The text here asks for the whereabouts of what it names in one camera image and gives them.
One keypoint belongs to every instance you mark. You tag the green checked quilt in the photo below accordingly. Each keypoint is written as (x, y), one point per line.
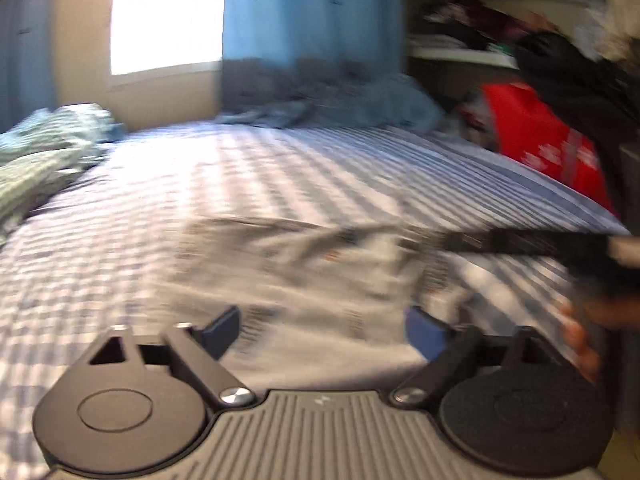
(45, 150)

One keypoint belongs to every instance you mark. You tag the red bag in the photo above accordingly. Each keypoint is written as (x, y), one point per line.
(540, 135)

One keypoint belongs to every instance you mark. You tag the pile of clothes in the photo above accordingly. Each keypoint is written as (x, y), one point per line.
(470, 25)

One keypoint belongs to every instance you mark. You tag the blue towel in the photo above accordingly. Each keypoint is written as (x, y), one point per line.
(330, 102)

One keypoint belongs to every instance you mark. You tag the window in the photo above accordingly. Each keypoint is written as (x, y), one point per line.
(165, 15)

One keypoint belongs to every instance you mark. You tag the grey printed pants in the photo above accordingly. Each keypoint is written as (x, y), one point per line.
(325, 280)

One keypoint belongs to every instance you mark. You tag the plain blue curtain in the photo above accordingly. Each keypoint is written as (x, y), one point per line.
(25, 40)

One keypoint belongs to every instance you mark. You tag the blue star curtain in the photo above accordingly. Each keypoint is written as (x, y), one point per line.
(310, 20)

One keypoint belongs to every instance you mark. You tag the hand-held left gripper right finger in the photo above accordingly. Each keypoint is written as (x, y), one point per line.
(425, 335)

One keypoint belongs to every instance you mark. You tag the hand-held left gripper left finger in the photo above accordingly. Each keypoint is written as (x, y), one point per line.
(222, 331)

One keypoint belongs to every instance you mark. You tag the white shelf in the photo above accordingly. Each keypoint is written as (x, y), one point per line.
(465, 55)

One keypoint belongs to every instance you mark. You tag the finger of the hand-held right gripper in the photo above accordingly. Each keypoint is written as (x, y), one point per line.
(465, 241)

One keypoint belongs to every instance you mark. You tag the blue checked bed sheet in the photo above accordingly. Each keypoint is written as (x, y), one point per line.
(150, 210)

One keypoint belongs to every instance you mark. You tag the person's right hand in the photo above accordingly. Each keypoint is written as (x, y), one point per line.
(580, 340)

